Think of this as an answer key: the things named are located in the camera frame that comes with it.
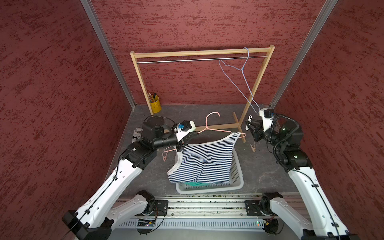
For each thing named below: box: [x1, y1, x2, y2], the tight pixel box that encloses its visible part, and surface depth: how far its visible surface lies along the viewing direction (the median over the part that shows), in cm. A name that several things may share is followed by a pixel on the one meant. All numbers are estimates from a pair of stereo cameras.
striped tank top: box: [167, 132, 241, 184], surface depth 74 cm
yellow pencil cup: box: [148, 92, 162, 114], surface depth 113 cm
